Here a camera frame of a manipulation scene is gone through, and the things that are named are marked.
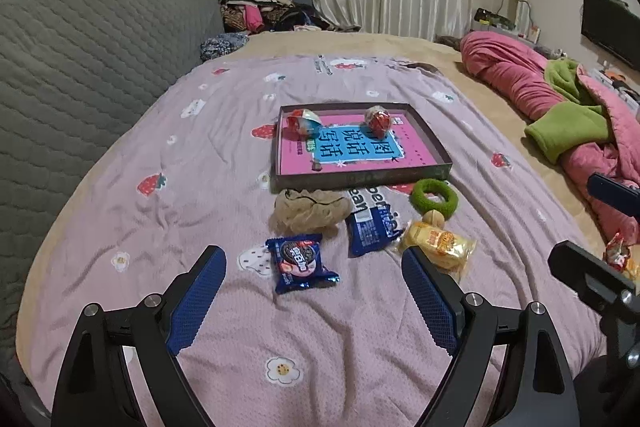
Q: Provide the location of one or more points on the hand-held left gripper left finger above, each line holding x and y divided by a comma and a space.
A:
197, 302

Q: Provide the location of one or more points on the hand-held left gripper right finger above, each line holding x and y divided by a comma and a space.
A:
430, 302

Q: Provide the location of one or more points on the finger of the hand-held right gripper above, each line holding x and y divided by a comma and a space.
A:
582, 269
607, 193

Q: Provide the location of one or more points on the red and yellow snack packet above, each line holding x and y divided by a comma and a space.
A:
619, 252

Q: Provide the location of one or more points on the brown walnut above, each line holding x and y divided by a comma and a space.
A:
434, 218

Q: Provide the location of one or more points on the blue cookie packet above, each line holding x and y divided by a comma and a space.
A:
298, 262

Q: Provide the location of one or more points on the beige mesh bag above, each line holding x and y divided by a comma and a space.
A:
305, 212

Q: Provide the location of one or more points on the shallow brown cardboard box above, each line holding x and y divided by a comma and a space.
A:
350, 182

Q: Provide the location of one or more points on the green fleece blanket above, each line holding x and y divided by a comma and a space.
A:
570, 127

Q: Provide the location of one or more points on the dark blue snack packet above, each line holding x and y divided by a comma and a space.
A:
370, 232

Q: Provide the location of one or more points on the cluttered television cabinet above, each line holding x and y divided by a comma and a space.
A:
620, 84

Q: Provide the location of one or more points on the pink strawberry printed blanket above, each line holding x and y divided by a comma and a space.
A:
200, 167

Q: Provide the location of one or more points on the beige bed sheet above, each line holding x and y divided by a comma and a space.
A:
490, 107

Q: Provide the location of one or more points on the pink quilt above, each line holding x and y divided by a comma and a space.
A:
505, 67

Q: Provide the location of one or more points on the black flat television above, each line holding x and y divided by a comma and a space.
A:
607, 27

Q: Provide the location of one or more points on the red foil-wrapped egg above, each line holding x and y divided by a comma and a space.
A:
378, 119

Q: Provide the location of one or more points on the cluttered dresser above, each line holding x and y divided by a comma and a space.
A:
492, 21

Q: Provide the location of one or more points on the multicolour foil-wrapped egg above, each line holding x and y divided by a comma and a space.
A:
303, 123

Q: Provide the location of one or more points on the arched mirror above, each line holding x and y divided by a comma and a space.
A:
509, 4

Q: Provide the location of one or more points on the grey quilted headboard cover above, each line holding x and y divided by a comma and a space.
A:
85, 72

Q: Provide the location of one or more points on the blue patterned cloth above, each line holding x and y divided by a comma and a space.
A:
222, 46

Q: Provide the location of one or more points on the pile of clothes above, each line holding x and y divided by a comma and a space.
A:
260, 7

